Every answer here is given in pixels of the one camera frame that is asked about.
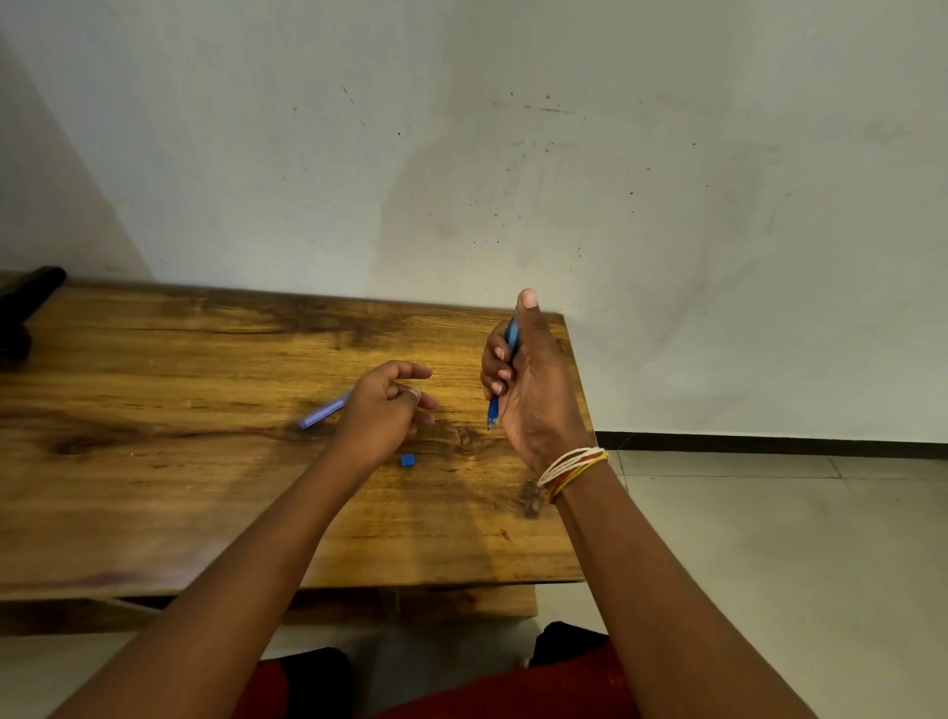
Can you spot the person's left hand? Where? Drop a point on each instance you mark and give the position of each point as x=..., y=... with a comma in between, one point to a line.
x=374, y=415

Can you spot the person's right hand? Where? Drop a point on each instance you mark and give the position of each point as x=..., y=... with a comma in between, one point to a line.
x=541, y=400

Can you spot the person's right thumb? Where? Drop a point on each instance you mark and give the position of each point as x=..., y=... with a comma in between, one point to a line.
x=527, y=311

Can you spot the blue pen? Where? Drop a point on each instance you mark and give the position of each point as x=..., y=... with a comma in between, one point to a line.
x=494, y=411

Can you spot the light blue pen barrel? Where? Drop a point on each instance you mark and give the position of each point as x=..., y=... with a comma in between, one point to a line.
x=322, y=413

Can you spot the person's right forearm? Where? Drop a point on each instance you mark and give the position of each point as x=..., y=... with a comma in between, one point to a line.
x=652, y=607

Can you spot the person's left forearm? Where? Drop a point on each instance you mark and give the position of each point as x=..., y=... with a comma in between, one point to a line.
x=222, y=585

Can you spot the black skirting strip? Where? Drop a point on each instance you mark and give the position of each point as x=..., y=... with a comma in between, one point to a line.
x=770, y=443

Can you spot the red garment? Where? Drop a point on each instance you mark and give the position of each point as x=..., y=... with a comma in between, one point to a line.
x=533, y=689

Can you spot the black garment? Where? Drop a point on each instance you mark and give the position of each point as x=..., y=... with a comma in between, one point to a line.
x=318, y=685

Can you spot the black object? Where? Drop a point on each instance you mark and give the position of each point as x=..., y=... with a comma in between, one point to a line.
x=22, y=307

